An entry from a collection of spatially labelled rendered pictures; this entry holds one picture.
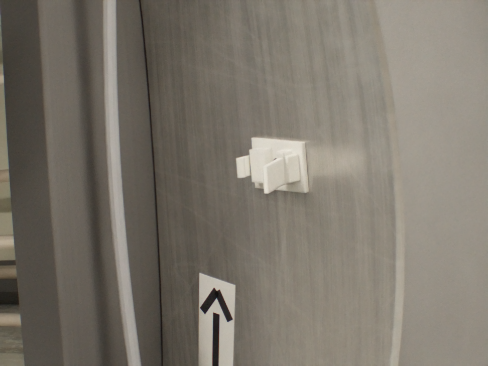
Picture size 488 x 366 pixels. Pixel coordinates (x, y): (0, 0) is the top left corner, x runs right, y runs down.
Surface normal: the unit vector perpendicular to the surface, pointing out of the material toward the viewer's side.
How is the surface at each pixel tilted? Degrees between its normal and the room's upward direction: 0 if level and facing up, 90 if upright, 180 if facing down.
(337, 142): 90
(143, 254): 95
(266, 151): 91
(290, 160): 91
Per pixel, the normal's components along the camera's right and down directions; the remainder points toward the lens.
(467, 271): -0.70, 0.18
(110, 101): 0.07, 0.19
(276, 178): 0.93, 0.00
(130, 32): 0.70, -0.03
